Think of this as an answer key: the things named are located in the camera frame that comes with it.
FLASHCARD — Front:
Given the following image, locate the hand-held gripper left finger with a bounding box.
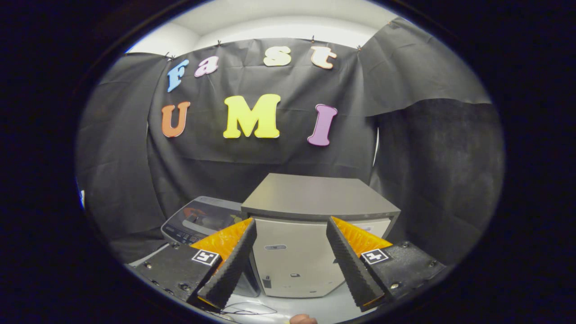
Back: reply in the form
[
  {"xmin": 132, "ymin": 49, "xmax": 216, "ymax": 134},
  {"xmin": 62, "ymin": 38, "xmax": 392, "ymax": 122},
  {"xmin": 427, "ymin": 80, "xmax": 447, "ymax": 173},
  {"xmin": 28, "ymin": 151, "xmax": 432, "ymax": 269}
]
[{"xmin": 134, "ymin": 218, "xmax": 258, "ymax": 311}]

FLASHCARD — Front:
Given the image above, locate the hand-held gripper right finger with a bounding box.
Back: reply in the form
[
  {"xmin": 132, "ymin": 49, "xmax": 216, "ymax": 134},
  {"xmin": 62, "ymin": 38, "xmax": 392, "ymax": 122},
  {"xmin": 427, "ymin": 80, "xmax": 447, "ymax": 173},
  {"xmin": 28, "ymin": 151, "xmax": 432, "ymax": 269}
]
[{"xmin": 326, "ymin": 216, "xmax": 447, "ymax": 313}]

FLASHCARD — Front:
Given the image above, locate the grey washing machine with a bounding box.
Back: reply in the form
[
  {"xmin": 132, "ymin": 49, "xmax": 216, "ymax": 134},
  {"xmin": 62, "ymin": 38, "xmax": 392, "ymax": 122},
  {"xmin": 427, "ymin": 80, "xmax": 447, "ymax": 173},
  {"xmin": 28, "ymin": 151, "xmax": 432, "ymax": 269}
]
[{"xmin": 161, "ymin": 196, "xmax": 261, "ymax": 297}]

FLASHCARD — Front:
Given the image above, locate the beige cabinet with dark top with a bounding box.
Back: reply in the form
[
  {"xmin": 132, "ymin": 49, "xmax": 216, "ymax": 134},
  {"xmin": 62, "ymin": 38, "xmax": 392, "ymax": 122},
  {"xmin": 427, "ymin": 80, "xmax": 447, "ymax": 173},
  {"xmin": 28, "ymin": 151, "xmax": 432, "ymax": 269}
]
[{"xmin": 241, "ymin": 173, "xmax": 401, "ymax": 298}]

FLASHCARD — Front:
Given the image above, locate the black backdrop cloth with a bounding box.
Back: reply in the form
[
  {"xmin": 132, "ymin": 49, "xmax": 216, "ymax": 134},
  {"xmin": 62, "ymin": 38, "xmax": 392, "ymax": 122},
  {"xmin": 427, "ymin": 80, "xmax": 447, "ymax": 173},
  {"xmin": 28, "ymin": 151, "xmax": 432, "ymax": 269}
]
[{"xmin": 76, "ymin": 18, "xmax": 504, "ymax": 266}]

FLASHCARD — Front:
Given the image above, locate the thin black cable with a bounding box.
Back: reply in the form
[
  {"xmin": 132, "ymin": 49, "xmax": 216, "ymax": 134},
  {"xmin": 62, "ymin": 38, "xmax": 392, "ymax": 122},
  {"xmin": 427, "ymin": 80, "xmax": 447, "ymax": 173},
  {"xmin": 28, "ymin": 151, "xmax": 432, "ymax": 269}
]
[{"xmin": 220, "ymin": 301, "xmax": 278, "ymax": 315}]

